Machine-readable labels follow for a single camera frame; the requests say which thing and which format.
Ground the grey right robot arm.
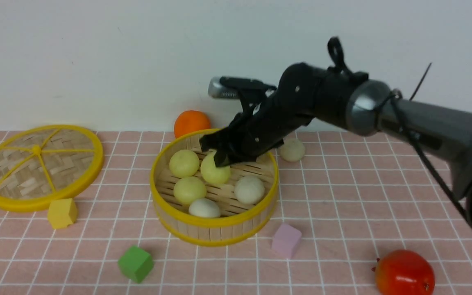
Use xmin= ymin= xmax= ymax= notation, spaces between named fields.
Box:
xmin=199 ymin=62 xmax=472 ymax=229

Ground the yellow bamboo steamer tray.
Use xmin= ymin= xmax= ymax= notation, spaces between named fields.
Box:
xmin=150 ymin=129 xmax=279 ymax=247

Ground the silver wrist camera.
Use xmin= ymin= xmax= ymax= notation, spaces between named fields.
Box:
xmin=208 ymin=76 xmax=277 ymax=100

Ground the red pomegranate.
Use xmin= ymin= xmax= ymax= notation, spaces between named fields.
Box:
xmin=372 ymin=250 xmax=435 ymax=295

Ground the yellow foam cube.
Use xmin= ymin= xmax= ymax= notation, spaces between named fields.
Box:
xmin=47 ymin=198 xmax=78 ymax=229

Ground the white bun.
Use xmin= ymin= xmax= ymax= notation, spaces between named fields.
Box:
xmin=278 ymin=138 xmax=306 ymax=162
xmin=234 ymin=175 xmax=265 ymax=204
xmin=188 ymin=198 xmax=221 ymax=218

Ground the pink checkered tablecloth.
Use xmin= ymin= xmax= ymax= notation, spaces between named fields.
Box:
xmin=0 ymin=132 xmax=472 ymax=295

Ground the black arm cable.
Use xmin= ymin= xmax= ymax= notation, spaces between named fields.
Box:
xmin=327 ymin=36 xmax=470 ymax=222

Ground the yellow bamboo steamer lid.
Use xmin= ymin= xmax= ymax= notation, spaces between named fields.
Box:
xmin=0 ymin=125 xmax=104 ymax=212

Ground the green foam cube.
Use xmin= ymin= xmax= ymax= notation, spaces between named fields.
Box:
xmin=118 ymin=245 xmax=154 ymax=284

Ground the pink foam cube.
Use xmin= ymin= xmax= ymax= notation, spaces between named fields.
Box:
xmin=271 ymin=223 xmax=302 ymax=259

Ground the orange fruit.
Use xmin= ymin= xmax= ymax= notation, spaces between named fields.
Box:
xmin=173 ymin=110 xmax=211 ymax=138

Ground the yellow bun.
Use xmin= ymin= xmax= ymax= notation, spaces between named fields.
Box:
xmin=200 ymin=151 xmax=231 ymax=185
xmin=173 ymin=176 xmax=207 ymax=206
xmin=168 ymin=150 xmax=200 ymax=179

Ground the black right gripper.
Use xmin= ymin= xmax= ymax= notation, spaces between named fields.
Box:
xmin=199 ymin=62 xmax=327 ymax=168

